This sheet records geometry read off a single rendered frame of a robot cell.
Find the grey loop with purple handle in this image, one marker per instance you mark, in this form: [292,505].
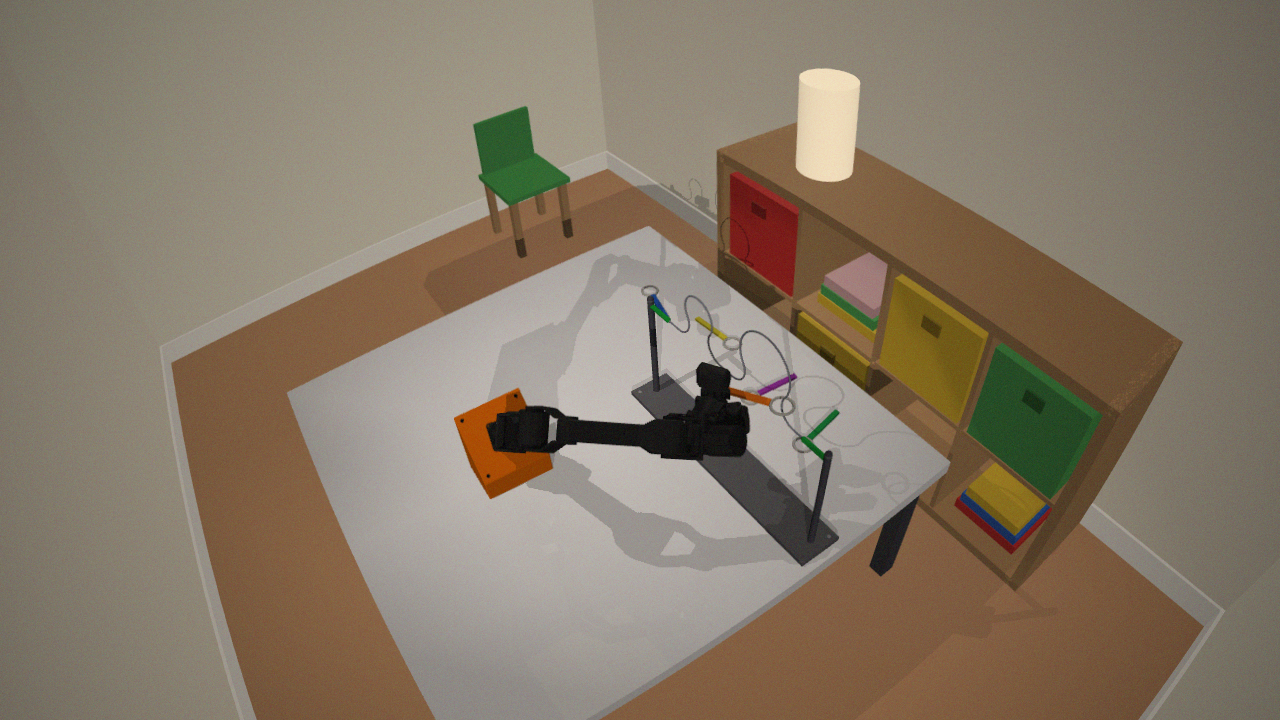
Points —
[770,388]

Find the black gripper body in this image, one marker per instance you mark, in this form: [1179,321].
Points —
[713,380]

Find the blue flat bar with grey loop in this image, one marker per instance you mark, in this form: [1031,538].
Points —
[656,301]

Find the grey loop with green handle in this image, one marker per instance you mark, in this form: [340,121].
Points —
[817,430]

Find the orange bar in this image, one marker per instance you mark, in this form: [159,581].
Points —
[762,400]

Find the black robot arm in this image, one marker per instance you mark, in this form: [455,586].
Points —
[527,430]

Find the grey ring with yellow handle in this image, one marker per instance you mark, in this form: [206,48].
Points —
[716,332]

